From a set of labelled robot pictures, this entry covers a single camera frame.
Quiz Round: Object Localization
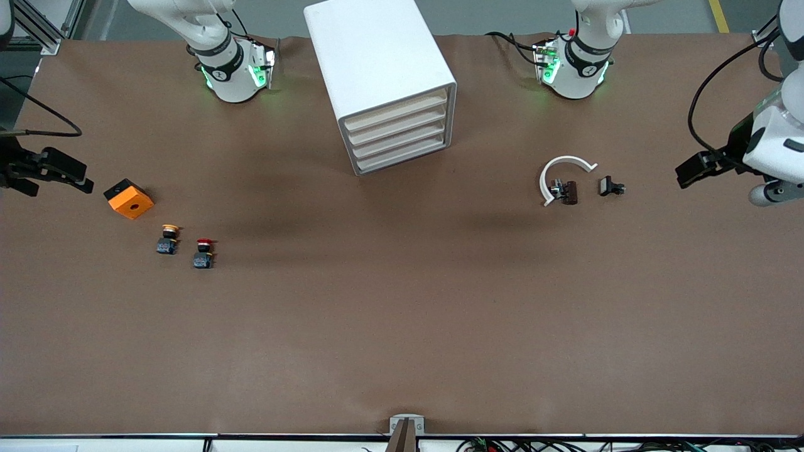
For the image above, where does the cream cabinet drawer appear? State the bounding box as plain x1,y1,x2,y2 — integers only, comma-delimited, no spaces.
343,89,448,132
351,119,451,159
355,132,452,174
346,103,450,146

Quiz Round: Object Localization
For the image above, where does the yellow push button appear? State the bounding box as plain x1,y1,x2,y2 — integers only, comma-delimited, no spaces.
156,224,180,256

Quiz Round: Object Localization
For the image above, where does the white drawer cabinet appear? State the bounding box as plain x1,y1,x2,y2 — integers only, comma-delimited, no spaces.
304,0,457,176

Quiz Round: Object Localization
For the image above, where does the orange box with hole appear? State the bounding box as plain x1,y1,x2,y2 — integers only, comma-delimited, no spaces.
104,178,155,220

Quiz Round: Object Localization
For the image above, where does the dark brown small component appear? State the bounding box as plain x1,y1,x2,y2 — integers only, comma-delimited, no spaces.
550,179,579,206

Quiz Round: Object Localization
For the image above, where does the brown table cover mat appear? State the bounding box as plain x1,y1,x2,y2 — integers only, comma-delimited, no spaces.
0,33,804,437

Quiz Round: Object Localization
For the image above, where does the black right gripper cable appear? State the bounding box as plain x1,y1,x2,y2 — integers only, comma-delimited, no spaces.
0,75,84,137

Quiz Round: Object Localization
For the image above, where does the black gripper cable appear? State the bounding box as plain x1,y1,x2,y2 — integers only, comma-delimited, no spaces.
688,31,786,158
0,75,84,137

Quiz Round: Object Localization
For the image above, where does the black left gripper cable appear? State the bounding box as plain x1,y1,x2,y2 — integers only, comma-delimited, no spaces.
688,31,786,158

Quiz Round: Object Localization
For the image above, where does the aluminium frame profile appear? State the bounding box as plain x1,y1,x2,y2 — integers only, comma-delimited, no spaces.
752,0,804,50
0,0,85,56

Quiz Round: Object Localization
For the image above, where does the white curved ring part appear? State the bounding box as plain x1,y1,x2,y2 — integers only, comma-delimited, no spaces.
539,155,598,207

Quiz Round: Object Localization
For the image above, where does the black arm base cable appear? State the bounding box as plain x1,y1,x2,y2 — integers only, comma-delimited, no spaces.
485,31,547,67

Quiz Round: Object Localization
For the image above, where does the white table edge rail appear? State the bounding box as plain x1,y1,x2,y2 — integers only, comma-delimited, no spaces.
0,433,804,452

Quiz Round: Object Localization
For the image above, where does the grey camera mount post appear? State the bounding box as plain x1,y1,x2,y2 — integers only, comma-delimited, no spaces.
386,414,425,452

